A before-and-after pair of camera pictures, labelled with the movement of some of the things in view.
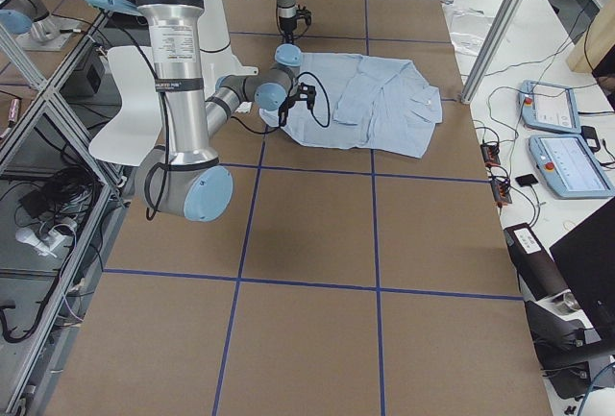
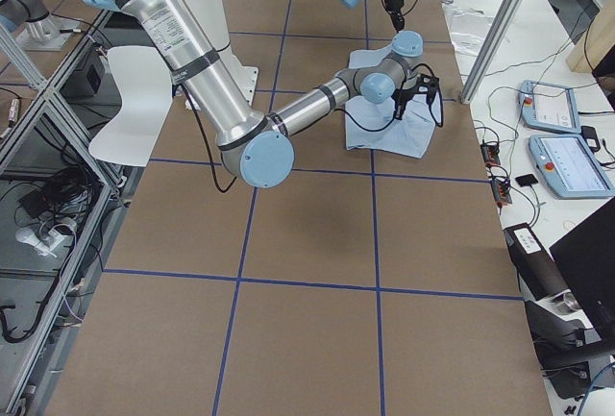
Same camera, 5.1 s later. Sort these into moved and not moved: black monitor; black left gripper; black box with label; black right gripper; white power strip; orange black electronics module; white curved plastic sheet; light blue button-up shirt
Moved: black left gripper; black right gripper; light blue button-up shirt
Not moved: white curved plastic sheet; black box with label; orange black electronics module; black monitor; white power strip
